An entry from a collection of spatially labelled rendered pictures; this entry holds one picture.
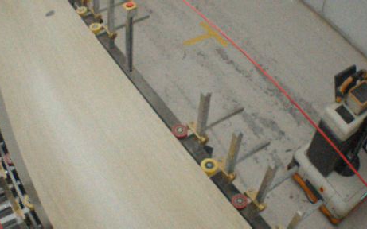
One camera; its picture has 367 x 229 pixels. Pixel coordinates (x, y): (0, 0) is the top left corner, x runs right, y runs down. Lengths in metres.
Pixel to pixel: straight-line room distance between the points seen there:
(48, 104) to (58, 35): 0.62
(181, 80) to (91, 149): 1.73
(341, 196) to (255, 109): 1.19
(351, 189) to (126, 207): 1.69
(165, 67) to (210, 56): 0.43
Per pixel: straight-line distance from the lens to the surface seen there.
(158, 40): 4.24
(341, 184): 3.17
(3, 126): 1.52
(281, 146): 3.56
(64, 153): 2.30
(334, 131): 2.83
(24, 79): 2.73
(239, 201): 2.15
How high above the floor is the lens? 2.74
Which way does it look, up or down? 49 degrees down
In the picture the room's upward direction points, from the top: 5 degrees clockwise
